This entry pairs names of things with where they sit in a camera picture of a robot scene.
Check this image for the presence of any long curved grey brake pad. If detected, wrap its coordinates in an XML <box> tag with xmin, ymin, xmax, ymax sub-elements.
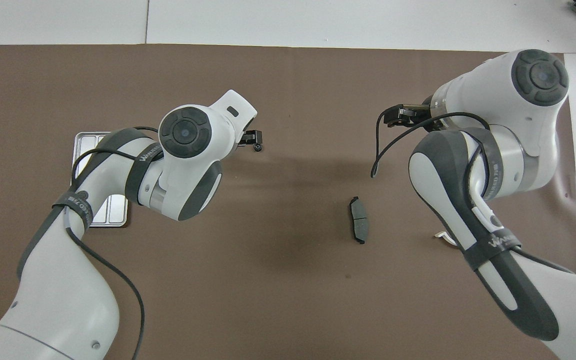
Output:
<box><xmin>349</xmin><ymin>196</ymin><xmax>370</xmax><ymax>245</ymax></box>

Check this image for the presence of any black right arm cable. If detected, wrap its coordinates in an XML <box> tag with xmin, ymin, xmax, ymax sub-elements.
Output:
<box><xmin>370</xmin><ymin>111</ymin><xmax>576</xmax><ymax>275</ymax></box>

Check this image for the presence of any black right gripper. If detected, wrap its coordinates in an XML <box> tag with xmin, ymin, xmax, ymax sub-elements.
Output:
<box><xmin>384</xmin><ymin>102</ymin><xmax>436</xmax><ymax>132</ymax></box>

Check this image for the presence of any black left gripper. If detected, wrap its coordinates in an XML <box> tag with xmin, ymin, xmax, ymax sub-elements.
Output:
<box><xmin>237</xmin><ymin>129</ymin><xmax>264</xmax><ymax>147</ymax></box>

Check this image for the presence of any silver metal tray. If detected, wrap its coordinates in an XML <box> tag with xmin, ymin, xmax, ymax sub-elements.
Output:
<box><xmin>72</xmin><ymin>131</ymin><xmax>130</xmax><ymax>229</ymax></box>

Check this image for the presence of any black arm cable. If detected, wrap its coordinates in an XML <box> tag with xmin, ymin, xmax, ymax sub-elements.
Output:
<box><xmin>370</xmin><ymin>111</ymin><xmax>576</xmax><ymax>275</ymax></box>
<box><xmin>65</xmin><ymin>126</ymin><xmax>161</xmax><ymax>360</ymax></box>

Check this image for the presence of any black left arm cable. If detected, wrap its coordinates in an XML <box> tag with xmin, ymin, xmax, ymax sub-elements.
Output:
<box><xmin>65</xmin><ymin>126</ymin><xmax>161</xmax><ymax>360</ymax></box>

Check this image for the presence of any brown paper mat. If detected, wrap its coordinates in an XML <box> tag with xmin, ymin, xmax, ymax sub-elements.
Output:
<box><xmin>0</xmin><ymin>44</ymin><xmax>576</xmax><ymax>360</ymax></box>

